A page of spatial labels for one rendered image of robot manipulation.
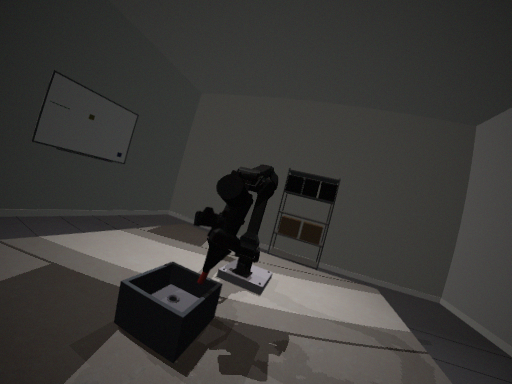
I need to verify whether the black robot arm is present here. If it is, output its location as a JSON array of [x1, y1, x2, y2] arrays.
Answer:
[[193, 164, 278, 278]]

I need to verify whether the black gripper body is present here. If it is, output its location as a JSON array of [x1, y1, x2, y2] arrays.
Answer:
[[207, 207, 245, 253]]

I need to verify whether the white square plate with hole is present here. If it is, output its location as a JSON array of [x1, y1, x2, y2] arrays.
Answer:
[[151, 284, 199, 312]]

